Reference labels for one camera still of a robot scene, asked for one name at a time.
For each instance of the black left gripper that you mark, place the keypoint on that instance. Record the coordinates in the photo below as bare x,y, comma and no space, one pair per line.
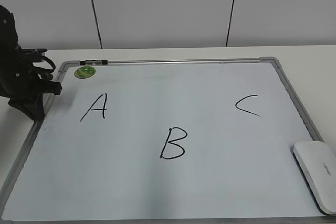
25,77

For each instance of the green round magnet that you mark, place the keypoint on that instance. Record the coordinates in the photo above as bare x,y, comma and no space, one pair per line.
85,72

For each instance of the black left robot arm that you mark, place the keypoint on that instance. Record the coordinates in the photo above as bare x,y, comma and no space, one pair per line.
9,36

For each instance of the white board with grey frame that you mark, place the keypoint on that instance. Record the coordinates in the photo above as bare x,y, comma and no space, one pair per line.
166,141

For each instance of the white whiteboard eraser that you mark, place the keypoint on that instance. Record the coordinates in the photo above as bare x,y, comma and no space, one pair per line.
317,162

